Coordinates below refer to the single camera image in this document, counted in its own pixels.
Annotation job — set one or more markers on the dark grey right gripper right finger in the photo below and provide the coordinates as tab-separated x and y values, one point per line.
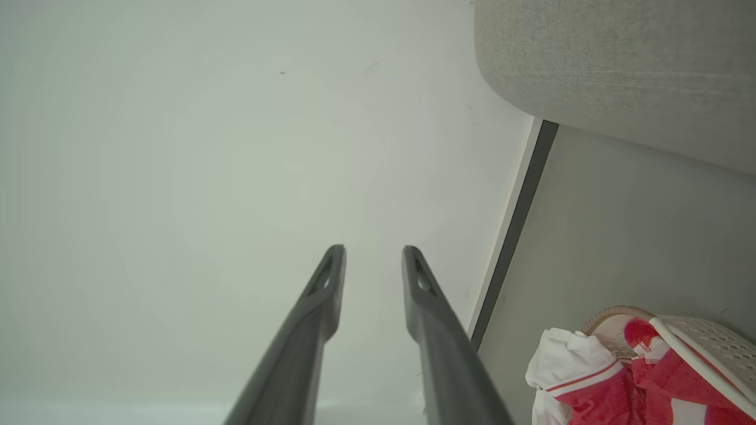
452	366

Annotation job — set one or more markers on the red and white garment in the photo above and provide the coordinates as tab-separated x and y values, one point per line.
596	398

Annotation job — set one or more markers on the white perforated basket tan rim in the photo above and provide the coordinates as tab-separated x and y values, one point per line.
720	348

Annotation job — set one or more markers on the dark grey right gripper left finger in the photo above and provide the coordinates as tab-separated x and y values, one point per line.
295	360

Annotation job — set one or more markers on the grey fabric sofa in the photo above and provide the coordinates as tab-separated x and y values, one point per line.
620	59

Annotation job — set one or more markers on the black baseboard strip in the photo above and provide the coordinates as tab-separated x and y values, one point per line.
520	218

